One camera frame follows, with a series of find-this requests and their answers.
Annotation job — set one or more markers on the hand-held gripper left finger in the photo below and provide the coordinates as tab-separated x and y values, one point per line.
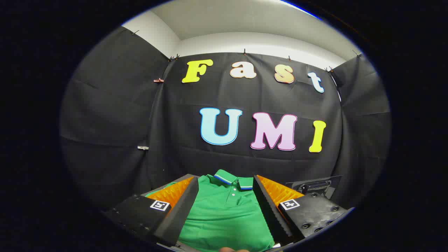
182	210

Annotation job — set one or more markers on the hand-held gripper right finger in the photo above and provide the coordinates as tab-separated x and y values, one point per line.
269	210

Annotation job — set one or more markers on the green polo shirt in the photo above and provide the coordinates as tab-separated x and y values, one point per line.
224	217

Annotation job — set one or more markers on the silver clip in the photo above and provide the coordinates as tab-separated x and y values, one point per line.
142	147

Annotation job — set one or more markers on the black backdrop cloth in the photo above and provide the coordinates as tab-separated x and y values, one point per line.
245	98

